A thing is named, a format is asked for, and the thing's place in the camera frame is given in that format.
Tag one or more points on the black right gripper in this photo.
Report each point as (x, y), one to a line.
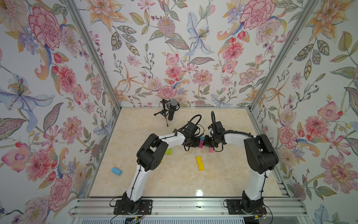
(206, 143)

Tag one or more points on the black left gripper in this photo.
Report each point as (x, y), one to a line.
(196, 143)

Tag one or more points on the lime green block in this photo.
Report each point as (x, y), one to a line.
(168, 151)

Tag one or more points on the yellow block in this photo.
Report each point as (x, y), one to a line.
(200, 163)

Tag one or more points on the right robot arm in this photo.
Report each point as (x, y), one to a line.
(261, 158)

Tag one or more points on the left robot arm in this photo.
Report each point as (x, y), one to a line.
(150, 156)

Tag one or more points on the black mesh microphone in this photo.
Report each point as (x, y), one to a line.
(173, 106)

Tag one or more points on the black microphone tripod stand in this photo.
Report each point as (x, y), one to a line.
(166, 111)

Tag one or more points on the light blue block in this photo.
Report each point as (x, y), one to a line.
(116, 171)

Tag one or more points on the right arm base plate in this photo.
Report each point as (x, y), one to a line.
(245, 207)

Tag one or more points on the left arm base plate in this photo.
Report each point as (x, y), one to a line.
(141, 207)

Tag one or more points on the aluminium front rail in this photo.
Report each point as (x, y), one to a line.
(197, 207)

